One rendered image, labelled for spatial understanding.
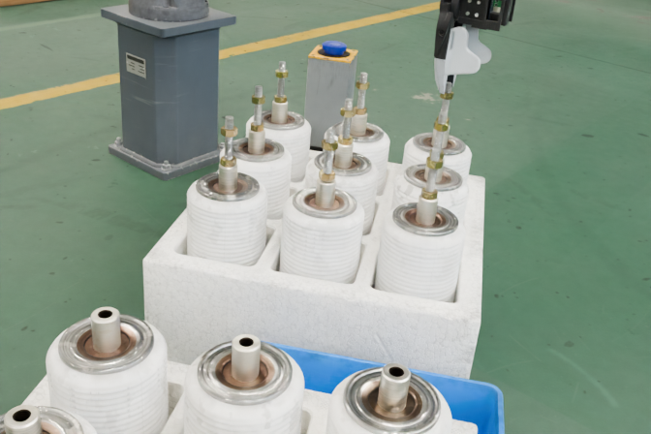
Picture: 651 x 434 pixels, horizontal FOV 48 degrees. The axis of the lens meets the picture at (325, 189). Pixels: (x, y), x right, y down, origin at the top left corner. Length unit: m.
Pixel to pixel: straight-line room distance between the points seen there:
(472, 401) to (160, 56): 0.87
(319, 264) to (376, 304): 0.08
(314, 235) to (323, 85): 0.43
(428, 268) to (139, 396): 0.36
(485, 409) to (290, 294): 0.25
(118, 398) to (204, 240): 0.30
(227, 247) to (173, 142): 0.63
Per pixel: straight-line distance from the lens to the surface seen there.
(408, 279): 0.84
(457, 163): 1.04
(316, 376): 0.86
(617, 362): 1.15
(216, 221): 0.86
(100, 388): 0.61
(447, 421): 0.60
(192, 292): 0.88
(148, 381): 0.63
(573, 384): 1.08
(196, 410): 0.60
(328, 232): 0.83
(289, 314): 0.86
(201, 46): 1.45
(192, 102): 1.47
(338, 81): 1.20
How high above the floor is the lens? 0.65
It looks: 26 degrees down
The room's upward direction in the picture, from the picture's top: 5 degrees clockwise
